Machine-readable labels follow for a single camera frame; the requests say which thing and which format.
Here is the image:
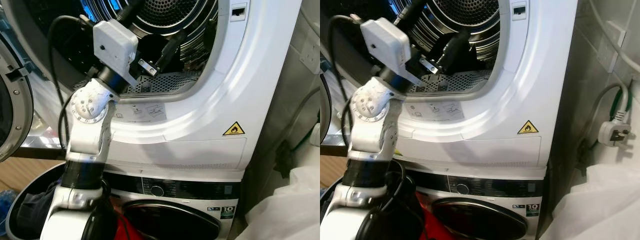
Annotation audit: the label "black laundry basket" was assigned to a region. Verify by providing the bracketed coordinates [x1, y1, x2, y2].
[4, 162, 68, 240]

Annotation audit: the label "grey power cable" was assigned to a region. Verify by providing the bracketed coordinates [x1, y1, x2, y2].
[279, 87, 321, 151]
[582, 83, 630, 146]

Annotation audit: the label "round grey dryer door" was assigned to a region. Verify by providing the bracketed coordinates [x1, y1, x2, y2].
[0, 39, 34, 162]
[320, 60, 337, 146]

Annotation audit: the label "green cable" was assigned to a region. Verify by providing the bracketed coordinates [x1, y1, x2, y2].
[590, 89, 634, 151]

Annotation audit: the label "white plastic bag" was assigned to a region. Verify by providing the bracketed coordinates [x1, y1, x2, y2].
[539, 162, 640, 240]
[234, 164, 321, 240]

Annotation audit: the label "dark clothes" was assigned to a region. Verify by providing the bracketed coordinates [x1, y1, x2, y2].
[14, 179, 63, 237]

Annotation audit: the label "red cloth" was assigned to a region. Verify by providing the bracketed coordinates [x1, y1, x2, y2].
[414, 192, 452, 240]
[112, 209, 147, 240]

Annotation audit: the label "white wall socket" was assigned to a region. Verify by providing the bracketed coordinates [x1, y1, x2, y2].
[299, 39, 321, 76]

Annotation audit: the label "steel dryer drum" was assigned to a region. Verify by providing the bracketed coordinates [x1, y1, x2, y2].
[80, 0, 219, 76]
[390, 0, 501, 75]

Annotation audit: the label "yellow triangle warning sticker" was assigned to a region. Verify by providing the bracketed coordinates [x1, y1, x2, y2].
[223, 121, 246, 137]
[517, 119, 540, 135]

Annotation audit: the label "white instruction sticker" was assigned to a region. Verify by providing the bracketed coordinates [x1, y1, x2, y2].
[114, 103, 167, 123]
[404, 101, 466, 121]

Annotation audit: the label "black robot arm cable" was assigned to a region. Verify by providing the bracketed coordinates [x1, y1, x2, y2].
[327, 14, 363, 151]
[47, 15, 96, 152]

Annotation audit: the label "dark glass washer door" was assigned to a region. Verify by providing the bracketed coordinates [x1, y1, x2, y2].
[122, 199, 221, 240]
[432, 197, 529, 240]

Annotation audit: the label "white power plug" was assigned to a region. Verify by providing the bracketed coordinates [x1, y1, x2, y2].
[598, 111, 633, 147]

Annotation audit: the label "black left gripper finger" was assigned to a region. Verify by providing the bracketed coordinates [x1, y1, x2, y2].
[436, 29, 472, 72]
[116, 0, 147, 29]
[154, 29, 188, 72]
[394, 0, 429, 27]

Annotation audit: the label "black water valve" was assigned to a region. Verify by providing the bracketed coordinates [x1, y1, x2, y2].
[574, 137, 595, 177]
[274, 139, 297, 179]

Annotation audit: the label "white washing machine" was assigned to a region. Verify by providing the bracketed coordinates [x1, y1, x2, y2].
[99, 167, 247, 240]
[395, 167, 549, 240]

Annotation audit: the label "white tumble dryer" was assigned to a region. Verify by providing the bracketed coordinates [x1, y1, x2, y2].
[320, 0, 579, 174]
[0, 0, 304, 174]

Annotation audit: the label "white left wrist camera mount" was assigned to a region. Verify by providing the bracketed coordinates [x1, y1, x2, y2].
[93, 19, 139, 87]
[360, 17, 424, 87]

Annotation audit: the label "dark door latch socket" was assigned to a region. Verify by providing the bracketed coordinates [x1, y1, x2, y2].
[229, 3, 249, 22]
[510, 2, 529, 21]

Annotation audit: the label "perforated grey lint filter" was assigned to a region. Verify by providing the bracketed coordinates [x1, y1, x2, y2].
[406, 69, 493, 95]
[75, 70, 206, 97]

